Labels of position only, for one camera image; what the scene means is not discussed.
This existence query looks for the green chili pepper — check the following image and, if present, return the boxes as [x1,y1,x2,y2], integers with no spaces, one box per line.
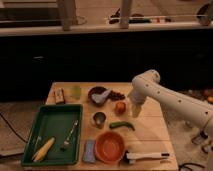
[109,121,135,131]

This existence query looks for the green plastic tray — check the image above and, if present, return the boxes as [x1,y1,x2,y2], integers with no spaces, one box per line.
[21,104,83,167]

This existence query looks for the small metal cup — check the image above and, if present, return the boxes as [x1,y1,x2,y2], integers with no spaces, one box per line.
[93,112,106,129]

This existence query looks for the silver metal spoon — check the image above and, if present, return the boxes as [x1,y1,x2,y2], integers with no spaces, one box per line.
[60,120,78,151]

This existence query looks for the yellow corn cob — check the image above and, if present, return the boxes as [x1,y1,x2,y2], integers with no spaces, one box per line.
[32,137,55,162]

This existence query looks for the grey pestle scoop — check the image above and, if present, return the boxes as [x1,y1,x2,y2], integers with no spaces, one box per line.
[92,89,111,103]

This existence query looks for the red orange bowl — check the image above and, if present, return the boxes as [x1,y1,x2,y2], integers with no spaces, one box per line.
[94,131,125,164]

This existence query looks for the dark grape bunch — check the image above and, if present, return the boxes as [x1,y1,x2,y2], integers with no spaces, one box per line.
[108,91,125,101]

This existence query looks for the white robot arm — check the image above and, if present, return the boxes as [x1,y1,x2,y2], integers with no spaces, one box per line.
[129,69,213,137]

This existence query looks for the small wooden block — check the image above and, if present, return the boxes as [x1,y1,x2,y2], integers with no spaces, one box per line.
[54,88,65,104]

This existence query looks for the white handled brush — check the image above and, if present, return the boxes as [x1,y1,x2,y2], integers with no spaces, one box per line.
[124,151,170,164]

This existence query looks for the dark brown bowl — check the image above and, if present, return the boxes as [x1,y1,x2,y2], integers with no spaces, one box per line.
[88,86,110,106]

